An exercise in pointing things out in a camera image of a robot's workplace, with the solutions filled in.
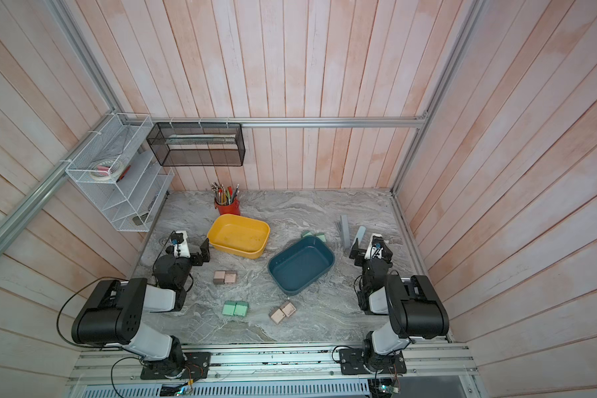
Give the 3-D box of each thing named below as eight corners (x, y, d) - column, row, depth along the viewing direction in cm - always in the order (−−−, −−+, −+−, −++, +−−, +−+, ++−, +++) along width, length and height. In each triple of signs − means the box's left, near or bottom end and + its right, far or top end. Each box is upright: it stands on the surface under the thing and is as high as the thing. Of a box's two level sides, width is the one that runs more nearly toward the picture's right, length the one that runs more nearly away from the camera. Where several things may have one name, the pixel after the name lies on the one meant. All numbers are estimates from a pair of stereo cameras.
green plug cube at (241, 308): (235, 316, 85) (233, 314, 83) (236, 303, 87) (235, 301, 86) (248, 316, 85) (247, 314, 83) (249, 303, 87) (248, 301, 86)
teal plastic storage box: (290, 303, 88) (289, 296, 83) (264, 269, 96) (262, 261, 91) (338, 265, 97) (340, 257, 92) (311, 238, 106) (311, 229, 101)
